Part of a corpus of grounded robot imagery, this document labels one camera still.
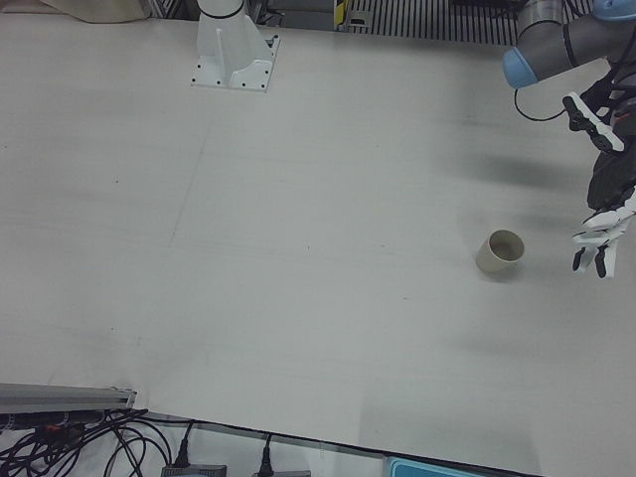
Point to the aluminium profile rail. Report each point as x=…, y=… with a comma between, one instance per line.
x=59, y=395

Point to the ribbed striped panel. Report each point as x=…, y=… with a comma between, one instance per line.
x=422, y=20

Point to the beige paper cup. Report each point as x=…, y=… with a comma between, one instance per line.
x=499, y=258

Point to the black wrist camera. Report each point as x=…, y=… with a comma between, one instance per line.
x=601, y=97

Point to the light blue teach pendant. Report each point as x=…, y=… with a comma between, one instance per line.
x=437, y=469

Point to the black power adapter box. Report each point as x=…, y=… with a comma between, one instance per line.
x=288, y=474
x=199, y=471

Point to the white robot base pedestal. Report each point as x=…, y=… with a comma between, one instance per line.
x=223, y=49

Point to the beige cloth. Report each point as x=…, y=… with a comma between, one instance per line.
x=99, y=10

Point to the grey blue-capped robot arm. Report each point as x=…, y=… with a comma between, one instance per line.
x=556, y=45

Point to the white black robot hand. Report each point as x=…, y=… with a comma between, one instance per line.
x=608, y=179

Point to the yellow black hazard marker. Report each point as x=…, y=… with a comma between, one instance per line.
x=340, y=12

